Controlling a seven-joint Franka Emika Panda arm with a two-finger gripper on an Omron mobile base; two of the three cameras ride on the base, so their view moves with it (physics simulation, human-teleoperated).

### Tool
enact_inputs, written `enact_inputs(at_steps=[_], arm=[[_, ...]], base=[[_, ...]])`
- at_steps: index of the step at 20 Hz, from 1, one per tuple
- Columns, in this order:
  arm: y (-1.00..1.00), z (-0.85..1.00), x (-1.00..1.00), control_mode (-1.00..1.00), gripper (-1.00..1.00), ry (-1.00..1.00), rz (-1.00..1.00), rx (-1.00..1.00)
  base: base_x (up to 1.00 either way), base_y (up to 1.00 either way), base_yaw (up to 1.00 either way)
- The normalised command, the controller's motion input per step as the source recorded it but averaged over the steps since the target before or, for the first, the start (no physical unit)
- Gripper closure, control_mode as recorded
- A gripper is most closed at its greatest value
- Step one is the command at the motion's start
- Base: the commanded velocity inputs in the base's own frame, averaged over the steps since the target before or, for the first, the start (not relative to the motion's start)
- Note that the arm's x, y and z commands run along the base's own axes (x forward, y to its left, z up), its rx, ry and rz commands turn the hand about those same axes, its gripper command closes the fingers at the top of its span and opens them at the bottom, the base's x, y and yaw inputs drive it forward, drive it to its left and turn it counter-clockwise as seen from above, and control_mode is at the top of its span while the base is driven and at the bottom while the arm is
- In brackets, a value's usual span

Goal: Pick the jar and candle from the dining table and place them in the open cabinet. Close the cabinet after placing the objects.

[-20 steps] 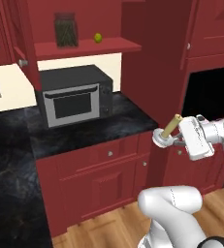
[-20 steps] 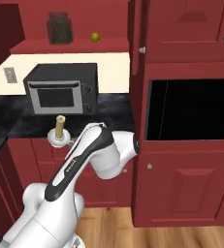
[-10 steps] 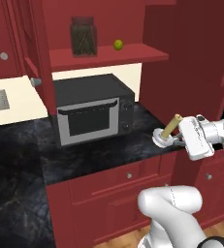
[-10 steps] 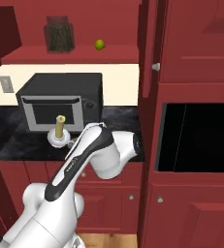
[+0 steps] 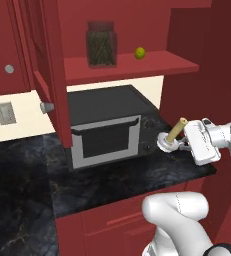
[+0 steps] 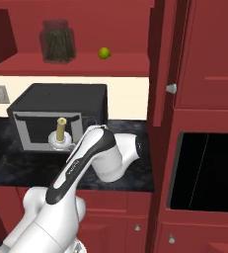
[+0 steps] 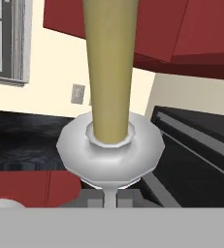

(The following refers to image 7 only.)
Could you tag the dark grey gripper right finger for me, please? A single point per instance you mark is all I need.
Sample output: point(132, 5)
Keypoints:
point(127, 197)

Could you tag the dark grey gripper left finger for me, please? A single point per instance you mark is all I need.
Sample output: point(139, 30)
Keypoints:
point(91, 197)

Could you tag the beige candle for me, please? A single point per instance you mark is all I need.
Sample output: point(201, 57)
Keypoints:
point(110, 80)

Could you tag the red base cabinet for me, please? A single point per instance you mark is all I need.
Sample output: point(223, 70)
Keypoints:
point(26, 189)

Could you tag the black oven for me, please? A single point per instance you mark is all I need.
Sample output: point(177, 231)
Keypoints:
point(197, 161)

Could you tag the white round object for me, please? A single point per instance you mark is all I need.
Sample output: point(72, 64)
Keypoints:
point(5, 204)

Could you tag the grey framed window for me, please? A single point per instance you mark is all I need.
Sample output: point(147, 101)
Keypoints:
point(6, 42)

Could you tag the grey wall outlet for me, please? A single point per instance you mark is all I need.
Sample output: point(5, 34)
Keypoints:
point(78, 94)

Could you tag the red wall cabinet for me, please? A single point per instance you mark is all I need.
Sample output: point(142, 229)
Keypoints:
point(187, 29)

